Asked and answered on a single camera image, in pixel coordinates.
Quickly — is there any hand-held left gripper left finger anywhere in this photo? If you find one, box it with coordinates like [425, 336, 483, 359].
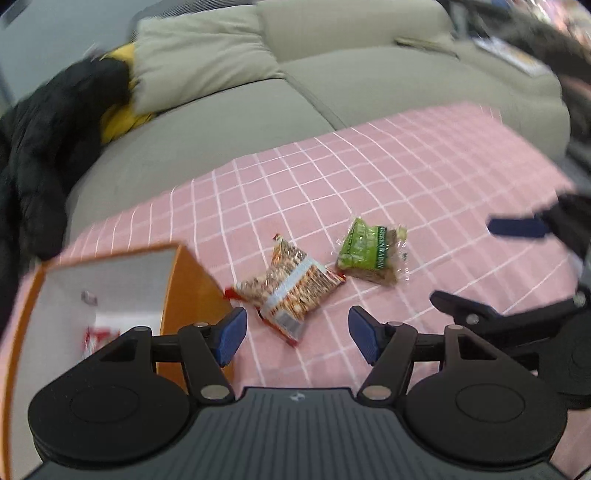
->
[92, 306, 249, 403]

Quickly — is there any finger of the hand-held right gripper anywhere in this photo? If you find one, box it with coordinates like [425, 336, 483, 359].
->
[429, 290, 591, 355]
[488, 193, 591, 260]

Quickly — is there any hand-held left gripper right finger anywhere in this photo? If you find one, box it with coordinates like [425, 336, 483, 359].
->
[348, 305, 509, 403]

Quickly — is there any red peanut snack packet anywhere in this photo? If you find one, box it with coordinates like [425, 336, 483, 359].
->
[225, 232, 347, 348]

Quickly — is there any orange cardboard box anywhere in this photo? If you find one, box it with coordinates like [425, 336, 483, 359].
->
[0, 242, 237, 480]

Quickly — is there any green granola packet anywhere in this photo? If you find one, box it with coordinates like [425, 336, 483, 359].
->
[333, 216, 411, 286]

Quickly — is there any pink checked blanket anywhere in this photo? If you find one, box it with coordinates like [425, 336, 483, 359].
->
[0, 102, 591, 480]

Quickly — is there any glossy magazine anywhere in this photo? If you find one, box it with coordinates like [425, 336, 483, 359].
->
[473, 36, 553, 77]

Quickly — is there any beige sofa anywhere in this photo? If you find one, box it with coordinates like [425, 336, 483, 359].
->
[65, 0, 574, 241]

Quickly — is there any yellow cloth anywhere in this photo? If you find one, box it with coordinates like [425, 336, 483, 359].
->
[99, 43, 156, 145]

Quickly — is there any black jacket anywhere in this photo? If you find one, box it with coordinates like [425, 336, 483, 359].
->
[0, 59, 133, 325]

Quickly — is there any beige cushion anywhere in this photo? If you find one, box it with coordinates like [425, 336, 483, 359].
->
[129, 6, 283, 116]

